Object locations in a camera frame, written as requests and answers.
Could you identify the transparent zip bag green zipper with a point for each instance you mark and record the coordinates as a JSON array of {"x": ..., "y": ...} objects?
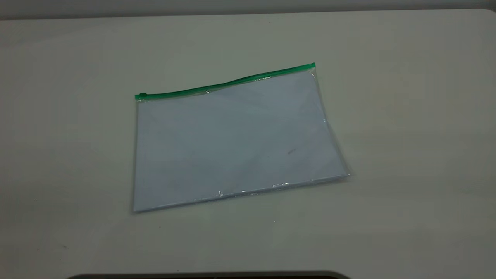
[{"x": 232, "y": 147}]

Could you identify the white paper stack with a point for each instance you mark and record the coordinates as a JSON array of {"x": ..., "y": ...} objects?
[{"x": 232, "y": 155}]

